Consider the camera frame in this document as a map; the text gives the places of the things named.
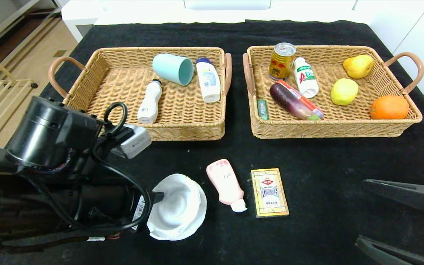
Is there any wicker basket holding fruit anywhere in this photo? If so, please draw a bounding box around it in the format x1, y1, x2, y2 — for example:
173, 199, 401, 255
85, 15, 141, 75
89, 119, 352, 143
243, 45, 424, 139

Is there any teal plastic cup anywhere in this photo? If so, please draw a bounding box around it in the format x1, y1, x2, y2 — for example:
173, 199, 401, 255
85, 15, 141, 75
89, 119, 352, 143
152, 53, 195, 86

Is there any small green gum pack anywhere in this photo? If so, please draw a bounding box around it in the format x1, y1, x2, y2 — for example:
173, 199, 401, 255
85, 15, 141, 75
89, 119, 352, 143
257, 99, 269, 121

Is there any yellow lemon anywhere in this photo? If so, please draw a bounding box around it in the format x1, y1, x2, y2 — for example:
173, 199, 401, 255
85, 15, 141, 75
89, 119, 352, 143
331, 78, 359, 106

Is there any black left camera cable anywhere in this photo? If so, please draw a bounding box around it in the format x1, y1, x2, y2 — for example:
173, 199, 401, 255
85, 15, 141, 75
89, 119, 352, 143
92, 102, 152, 233

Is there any gold drink can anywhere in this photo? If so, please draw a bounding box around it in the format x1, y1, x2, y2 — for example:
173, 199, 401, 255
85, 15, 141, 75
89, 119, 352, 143
269, 42, 296, 81

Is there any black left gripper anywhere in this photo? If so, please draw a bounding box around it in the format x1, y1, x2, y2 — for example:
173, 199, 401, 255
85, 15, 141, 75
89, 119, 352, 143
93, 185, 165, 233

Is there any playing card box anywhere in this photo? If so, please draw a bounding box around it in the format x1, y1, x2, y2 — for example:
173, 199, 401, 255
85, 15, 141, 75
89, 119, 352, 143
251, 168, 290, 218

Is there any purple eggplant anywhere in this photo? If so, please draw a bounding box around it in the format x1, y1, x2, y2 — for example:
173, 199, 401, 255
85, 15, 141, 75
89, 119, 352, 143
270, 83, 321, 121

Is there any black tablecloth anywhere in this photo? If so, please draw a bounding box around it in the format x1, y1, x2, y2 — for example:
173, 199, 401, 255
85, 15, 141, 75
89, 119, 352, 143
0, 20, 424, 265

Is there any yellow pear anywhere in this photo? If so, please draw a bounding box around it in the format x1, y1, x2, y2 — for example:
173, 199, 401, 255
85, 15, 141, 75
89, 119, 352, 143
343, 55, 374, 79

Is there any white low bench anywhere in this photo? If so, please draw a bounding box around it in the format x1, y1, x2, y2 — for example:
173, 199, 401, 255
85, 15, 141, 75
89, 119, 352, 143
60, 0, 367, 42

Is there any orange sausage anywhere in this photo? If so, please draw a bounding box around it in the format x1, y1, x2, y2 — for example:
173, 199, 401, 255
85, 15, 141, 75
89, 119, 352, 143
276, 79, 324, 119

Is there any white lotion bottle blue cap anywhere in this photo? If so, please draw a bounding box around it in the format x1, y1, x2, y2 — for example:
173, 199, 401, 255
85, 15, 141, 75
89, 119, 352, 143
196, 57, 221, 103

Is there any pink tube white cap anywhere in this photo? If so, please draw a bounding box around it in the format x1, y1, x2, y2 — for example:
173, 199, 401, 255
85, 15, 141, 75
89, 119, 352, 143
206, 159, 248, 213

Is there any white milk bottle green label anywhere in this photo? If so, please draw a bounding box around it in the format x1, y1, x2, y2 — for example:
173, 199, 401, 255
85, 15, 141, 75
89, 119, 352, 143
294, 57, 320, 99

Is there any white round plastic plate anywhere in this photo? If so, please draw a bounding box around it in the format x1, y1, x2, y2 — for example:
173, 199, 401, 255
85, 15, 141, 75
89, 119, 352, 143
146, 174, 208, 241

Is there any grey metal shelf unit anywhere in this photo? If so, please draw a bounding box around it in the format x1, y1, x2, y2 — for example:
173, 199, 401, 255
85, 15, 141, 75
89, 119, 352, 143
0, 0, 62, 89

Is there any white bottle black brush tip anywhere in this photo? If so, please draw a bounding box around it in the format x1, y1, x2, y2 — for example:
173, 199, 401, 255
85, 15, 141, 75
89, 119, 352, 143
137, 79, 163, 124

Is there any orange fruit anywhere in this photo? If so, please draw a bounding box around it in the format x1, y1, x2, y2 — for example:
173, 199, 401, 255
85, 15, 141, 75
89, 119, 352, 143
370, 95, 410, 120

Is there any wicker basket holding teal cup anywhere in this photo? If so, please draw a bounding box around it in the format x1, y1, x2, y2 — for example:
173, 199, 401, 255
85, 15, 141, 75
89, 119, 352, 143
48, 46, 233, 142

